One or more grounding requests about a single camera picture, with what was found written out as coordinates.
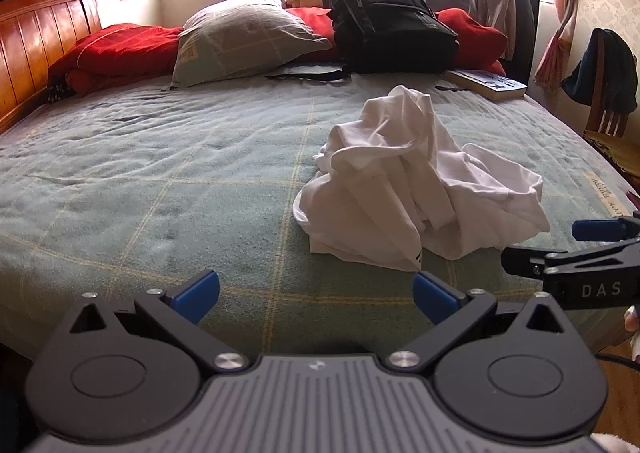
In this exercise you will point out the black backpack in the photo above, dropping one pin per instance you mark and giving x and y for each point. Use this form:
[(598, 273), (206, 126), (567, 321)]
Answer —
[(390, 28)]

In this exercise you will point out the wooden chair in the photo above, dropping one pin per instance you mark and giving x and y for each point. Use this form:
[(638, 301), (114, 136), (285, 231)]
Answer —
[(607, 123)]

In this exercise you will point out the red pillow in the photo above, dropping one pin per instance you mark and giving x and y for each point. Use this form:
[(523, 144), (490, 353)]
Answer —
[(475, 38)]

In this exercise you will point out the pink curtain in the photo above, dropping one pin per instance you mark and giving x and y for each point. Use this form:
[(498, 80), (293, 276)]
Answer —
[(560, 8)]

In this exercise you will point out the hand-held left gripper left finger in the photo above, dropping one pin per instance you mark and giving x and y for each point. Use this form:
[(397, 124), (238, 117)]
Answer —
[(200, 295)]

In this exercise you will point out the wooden headboard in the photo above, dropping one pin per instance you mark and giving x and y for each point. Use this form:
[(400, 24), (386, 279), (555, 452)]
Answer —
[(40, 43)]

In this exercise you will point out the beige hanging shirt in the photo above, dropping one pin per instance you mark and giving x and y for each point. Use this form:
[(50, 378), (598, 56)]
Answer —
[(492, 3)]

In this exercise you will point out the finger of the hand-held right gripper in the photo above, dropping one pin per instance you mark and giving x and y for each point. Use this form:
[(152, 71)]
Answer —
[(595, 230), (525, 260)]

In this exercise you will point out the person's right hand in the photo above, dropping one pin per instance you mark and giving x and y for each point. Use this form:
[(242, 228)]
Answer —
[(632, 323)]

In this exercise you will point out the grey green pillow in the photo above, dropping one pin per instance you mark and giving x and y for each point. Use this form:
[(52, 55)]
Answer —
[(240, 38)]

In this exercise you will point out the black hanging coat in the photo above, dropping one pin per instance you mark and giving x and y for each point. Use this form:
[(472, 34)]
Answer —
[(527, 23)]

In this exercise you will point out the person's white fleece jacket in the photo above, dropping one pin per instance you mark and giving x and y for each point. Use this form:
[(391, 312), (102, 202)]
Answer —
[(615, 444)]

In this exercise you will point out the paperback book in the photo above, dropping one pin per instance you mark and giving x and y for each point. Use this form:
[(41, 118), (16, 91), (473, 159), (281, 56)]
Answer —
[(492, 83)]

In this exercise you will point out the white printed t-shirt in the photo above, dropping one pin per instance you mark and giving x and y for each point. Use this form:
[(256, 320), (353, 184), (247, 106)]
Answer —
[(400, 183)]

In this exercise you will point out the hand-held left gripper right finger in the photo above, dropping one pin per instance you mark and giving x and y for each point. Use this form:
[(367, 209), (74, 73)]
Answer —
[(432, 300)]

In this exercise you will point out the black patterned cloth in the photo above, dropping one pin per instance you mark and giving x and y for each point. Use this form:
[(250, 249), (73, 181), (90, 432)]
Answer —
[(61, 89)]

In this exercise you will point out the red quilt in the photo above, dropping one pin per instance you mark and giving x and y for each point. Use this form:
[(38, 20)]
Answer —
[(115, 50)]

